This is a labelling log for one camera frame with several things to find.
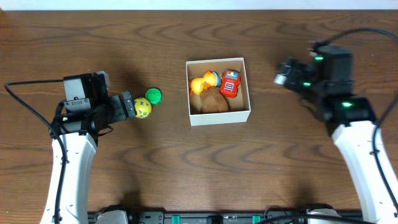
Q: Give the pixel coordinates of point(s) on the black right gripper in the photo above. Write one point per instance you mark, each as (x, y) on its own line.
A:
(288, 73)

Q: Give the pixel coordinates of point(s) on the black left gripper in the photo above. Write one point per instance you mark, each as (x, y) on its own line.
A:
(125, 104)

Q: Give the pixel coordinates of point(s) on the yellow ball with blue letters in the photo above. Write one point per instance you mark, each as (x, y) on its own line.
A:
(142, 107)

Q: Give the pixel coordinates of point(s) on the red toy car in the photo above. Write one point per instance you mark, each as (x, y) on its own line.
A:
(230, 82)

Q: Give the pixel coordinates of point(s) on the orange rubber duck toy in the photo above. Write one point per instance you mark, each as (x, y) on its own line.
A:
(198, 85)

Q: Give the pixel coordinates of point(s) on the brown plush toy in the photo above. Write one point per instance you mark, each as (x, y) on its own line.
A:
(212, 101)

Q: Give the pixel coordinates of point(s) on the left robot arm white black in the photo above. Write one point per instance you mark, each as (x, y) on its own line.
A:
(85, 115)

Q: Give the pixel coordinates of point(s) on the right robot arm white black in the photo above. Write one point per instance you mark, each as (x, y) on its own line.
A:
(351, 122)

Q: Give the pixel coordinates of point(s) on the green lattice plastic ball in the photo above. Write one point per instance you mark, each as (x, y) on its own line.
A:
(154, 96)

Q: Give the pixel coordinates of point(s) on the white cardboard box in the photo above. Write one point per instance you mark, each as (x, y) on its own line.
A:
(239, 107)

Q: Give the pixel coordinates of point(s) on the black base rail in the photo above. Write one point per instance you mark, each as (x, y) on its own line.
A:
(153, 216)

